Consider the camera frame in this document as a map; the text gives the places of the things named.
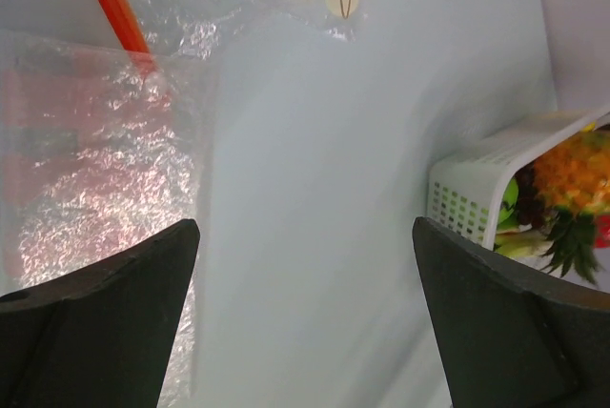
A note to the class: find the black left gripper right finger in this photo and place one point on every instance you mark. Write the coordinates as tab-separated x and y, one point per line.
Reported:
509	335

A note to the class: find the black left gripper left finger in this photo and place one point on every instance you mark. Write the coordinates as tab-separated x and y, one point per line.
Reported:
100	336

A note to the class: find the clear pink-dotted zip bag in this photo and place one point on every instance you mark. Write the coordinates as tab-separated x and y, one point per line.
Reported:
100	150

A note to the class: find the green toy celery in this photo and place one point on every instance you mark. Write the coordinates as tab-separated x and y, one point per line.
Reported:
522	244

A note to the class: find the green toy melon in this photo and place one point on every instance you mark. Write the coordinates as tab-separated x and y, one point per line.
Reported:
507	216

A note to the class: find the dark toy grapes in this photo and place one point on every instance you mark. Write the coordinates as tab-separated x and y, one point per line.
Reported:
530	208

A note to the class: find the red toy apple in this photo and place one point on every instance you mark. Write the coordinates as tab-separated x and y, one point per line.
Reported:
602	240

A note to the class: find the white perforated plastic basket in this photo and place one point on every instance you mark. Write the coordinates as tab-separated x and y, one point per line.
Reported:
466	188

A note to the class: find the orange toy pineapple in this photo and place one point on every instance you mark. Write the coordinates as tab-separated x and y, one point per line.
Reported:
572	179

